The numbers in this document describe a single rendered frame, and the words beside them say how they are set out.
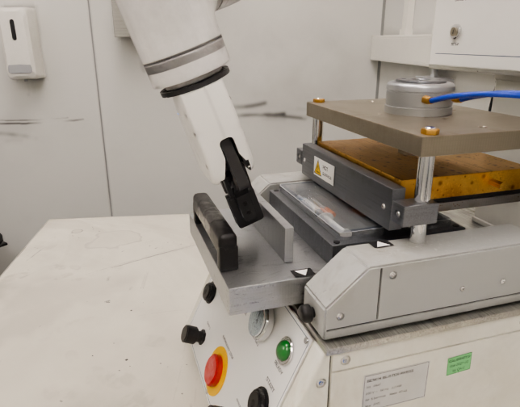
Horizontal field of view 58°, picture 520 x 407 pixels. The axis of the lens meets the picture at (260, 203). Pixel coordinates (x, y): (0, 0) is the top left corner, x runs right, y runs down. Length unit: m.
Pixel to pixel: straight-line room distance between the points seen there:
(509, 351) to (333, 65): 1.69
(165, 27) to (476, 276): 0.38
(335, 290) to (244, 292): 0.09
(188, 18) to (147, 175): 1.72
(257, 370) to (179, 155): 1.64
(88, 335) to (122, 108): 1.41
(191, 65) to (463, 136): 0.26
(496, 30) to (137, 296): 0.71
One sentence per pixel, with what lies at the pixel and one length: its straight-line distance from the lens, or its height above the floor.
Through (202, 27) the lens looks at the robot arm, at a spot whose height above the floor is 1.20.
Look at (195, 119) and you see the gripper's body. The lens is 0.46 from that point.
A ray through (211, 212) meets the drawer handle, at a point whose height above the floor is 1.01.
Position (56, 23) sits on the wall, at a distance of 2.13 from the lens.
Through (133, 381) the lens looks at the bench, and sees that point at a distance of 0.71.
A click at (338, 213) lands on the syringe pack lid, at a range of 0.55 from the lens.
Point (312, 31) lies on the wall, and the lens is 2.11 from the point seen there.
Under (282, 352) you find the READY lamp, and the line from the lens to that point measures 0.49.
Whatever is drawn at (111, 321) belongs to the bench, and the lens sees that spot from 0.85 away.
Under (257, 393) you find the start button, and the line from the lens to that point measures 0.52.
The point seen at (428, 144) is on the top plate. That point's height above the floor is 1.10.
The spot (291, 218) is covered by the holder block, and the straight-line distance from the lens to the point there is 0.59.
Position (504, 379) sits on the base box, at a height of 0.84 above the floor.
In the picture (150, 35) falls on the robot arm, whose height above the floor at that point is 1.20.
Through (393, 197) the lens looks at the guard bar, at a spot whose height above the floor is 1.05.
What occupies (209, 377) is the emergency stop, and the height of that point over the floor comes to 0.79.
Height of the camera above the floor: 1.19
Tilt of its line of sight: 19 degrees down
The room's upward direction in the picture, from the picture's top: straight up
